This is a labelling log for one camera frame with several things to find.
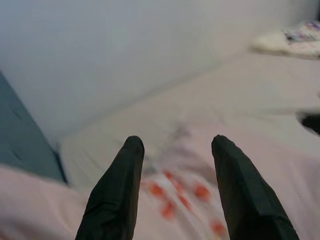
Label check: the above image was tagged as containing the teal upholstered headboard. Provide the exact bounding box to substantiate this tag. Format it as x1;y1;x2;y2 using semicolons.
0;71;68;185

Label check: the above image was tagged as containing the bed with cream sheet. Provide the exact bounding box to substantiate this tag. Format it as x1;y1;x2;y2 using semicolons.
58;47;320;181

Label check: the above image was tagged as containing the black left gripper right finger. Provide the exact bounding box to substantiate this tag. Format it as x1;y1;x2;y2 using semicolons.
211;134;301;240

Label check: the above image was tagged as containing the cream cartoon print blanket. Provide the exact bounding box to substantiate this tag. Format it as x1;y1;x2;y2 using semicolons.
251;19;320;60

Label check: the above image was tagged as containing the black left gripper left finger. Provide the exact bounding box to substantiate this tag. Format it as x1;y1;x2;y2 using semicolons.
74;135;145;240

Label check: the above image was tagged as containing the pink dotted pillow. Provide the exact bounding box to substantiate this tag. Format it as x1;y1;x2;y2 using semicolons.
0;119;320;240

